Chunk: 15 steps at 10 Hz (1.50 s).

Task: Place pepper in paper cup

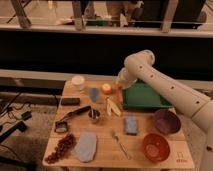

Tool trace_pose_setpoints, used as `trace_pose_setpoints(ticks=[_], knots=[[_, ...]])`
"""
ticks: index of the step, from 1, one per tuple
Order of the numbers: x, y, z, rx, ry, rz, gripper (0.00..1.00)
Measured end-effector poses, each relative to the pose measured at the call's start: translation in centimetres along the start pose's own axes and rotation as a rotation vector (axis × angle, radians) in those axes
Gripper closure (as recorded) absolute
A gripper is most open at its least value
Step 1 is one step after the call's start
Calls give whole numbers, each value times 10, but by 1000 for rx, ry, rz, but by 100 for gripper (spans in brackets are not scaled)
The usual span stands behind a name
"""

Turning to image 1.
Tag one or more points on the red orange bowl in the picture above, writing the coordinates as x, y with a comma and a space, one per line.
155, 147

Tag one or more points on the green plastic tray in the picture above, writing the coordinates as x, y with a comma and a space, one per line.
142, 96

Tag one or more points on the metal fork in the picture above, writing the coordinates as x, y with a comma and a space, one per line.
122, 147

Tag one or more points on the small black square dish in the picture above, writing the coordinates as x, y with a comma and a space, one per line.
61, 127

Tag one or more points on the black handled knife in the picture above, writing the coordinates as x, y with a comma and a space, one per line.
76, 112

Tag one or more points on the black rectangular block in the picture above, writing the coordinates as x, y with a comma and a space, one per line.
70, 101

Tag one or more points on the bunch of red grapes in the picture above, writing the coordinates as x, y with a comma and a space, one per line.
63, 146

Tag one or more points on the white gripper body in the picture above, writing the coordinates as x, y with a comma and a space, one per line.
125, 79

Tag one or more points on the small metal cup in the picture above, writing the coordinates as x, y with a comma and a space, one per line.
94, 116

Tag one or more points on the purple bowl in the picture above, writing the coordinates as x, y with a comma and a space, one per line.
166, 121

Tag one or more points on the small blue grey cloth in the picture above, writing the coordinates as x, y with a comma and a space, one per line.
94, 94

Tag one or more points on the red orange pepper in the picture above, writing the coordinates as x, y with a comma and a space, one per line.
119, 95

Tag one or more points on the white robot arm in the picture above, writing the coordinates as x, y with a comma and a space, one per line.
193, 104

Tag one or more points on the white paper cup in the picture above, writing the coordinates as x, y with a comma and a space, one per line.
78, 82

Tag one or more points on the orange apple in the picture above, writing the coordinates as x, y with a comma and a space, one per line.
106, 88

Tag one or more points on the blue sponge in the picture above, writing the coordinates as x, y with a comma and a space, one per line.
131, 127

